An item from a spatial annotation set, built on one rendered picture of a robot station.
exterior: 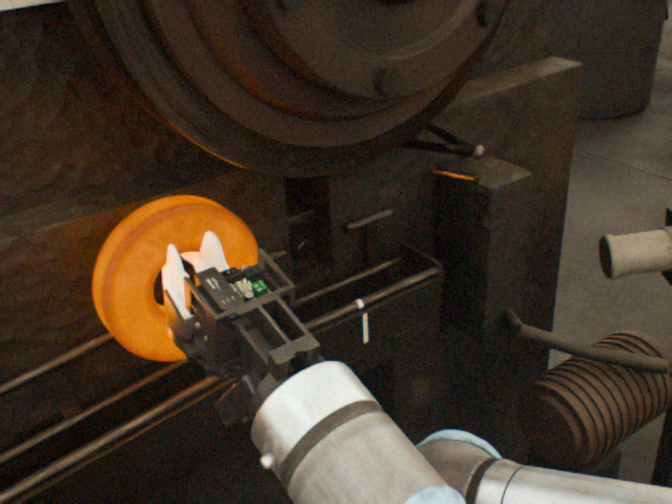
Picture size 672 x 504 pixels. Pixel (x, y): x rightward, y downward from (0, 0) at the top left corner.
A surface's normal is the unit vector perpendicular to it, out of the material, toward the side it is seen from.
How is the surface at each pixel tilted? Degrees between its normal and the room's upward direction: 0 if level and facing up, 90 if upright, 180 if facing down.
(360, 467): 24
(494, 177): 0
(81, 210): 0
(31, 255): 90
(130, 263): 88
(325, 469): 44
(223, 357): 106
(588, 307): 0
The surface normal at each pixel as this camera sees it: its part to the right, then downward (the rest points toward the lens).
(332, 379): 0.28, -0.78
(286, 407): -0.43, -0.36
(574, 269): -0.05, -0.86
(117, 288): 0.58, 0.36
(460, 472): -0.37, -0.85
